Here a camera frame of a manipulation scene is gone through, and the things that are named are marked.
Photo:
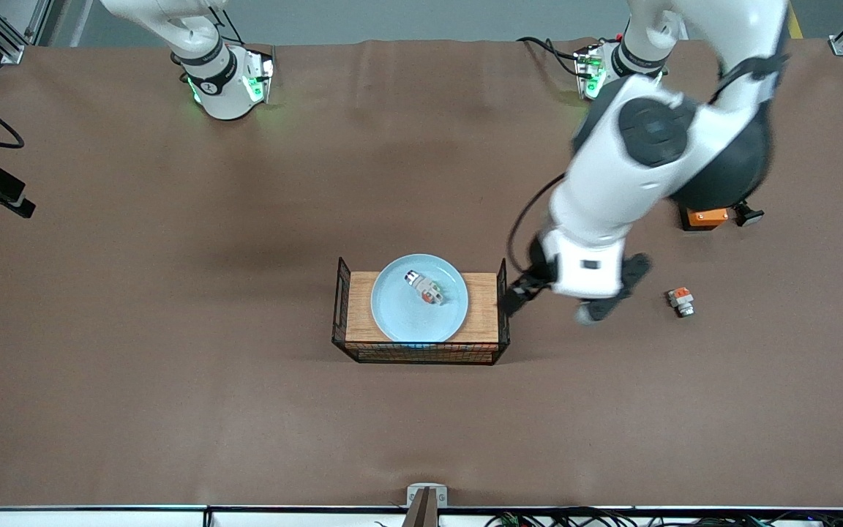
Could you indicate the small orange white connector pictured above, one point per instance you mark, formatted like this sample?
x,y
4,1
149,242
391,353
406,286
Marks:
x,y
427,289

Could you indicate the light blue round plate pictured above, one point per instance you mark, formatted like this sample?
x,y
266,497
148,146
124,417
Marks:
x,y
407,315

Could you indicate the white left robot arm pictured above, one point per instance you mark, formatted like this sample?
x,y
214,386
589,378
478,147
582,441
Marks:
x,y
612,190

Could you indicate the orange button box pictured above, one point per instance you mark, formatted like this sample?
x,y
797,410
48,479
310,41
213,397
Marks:
x,y
707,217

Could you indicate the small orange grey connector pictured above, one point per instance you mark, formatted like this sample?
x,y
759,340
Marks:
x,y
681,301

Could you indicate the wooden board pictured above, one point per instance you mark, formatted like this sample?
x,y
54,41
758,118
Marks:
x,y
359,307

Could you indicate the grey metal bracket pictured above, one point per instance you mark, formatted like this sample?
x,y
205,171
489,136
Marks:
x,y
426,498

